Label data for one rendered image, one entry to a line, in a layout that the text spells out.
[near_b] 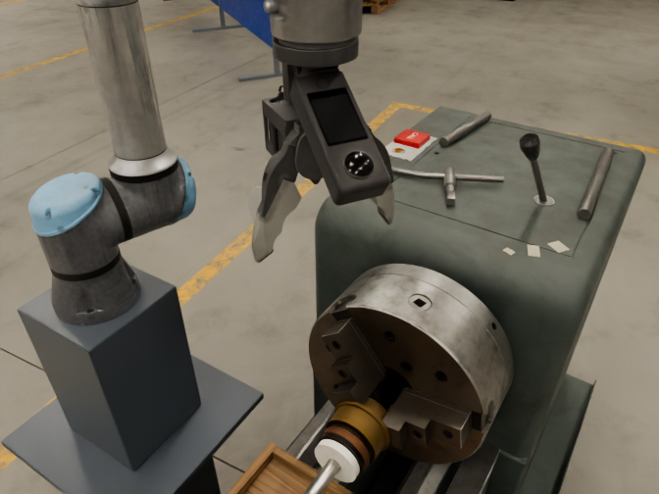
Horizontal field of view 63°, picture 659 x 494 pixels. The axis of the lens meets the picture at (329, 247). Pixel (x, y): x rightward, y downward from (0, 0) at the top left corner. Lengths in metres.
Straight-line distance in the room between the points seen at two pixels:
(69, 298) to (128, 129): 0.31
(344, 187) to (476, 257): 0.50
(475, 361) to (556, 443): 0.81
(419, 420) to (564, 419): 0.87
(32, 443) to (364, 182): 1.09
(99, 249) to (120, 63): 0.30
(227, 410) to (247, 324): 1.30
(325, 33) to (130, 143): 0.56
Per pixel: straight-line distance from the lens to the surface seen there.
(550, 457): 1.55
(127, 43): 0.89
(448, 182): 1.02
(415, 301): 0.80
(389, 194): 0.55
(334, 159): 0.42
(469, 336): 0.80
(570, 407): 1.68
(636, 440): 2.42
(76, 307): 1.02
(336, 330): 0.81
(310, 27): 0.44
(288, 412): 2.21
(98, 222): 0.95
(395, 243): 0.92
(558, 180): 1.14
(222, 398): 1.31
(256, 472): 1.02
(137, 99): 0.91
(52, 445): 1.35
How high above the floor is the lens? 1.76
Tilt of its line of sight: 36 degrees down
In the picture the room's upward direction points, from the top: straight up
